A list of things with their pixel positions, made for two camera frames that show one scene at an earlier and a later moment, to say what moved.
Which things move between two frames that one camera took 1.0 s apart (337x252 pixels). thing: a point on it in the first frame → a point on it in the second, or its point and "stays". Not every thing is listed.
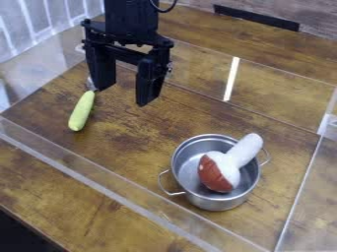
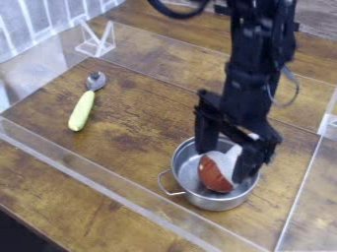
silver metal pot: [182, 179] stays
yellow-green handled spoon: [83, 108] stays
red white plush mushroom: [220, 167] stays
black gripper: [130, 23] → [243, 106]
